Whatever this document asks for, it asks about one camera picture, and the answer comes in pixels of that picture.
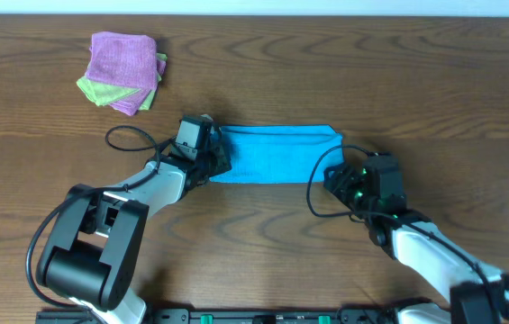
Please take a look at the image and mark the blue cloth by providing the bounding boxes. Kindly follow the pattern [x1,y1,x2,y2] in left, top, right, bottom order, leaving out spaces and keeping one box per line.
[210,125,344,185]

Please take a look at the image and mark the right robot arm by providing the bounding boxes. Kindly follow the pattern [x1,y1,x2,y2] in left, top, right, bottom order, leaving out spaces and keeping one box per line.
[323,153,509,324]

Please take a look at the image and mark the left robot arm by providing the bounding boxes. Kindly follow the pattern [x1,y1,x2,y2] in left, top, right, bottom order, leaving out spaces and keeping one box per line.
[24,121,232,323]

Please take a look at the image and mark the lower green folded cloth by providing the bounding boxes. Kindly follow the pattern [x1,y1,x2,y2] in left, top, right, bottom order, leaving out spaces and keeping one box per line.
[140,53,168,111]

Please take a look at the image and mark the green folded cloth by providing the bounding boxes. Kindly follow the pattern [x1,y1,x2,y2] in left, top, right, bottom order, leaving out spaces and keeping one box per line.
[140,53,168,111]
[77,76,139,106]

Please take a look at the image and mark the bottom purple folded cloth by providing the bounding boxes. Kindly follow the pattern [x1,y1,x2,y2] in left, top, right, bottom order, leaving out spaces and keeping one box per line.
[108,58,168,118]

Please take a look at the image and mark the purple folded cloth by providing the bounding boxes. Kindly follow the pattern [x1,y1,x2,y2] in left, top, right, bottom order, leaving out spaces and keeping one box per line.
[108,58,168,118]
[86,31,158,89]

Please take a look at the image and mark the top purple folded cloth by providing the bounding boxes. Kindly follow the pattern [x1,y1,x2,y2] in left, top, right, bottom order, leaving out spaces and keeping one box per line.
[86,31,158,89]

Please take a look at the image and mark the right black cable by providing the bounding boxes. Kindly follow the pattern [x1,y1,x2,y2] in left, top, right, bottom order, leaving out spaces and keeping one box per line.
[305,143,379,220]

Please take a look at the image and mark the black cable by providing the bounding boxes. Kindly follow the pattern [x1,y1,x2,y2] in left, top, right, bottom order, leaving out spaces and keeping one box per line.
[305,143,379,220]
[25,124,178,310]

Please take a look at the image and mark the left black cable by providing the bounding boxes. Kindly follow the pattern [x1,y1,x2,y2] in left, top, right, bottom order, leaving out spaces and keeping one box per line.
[25,124,178,310]

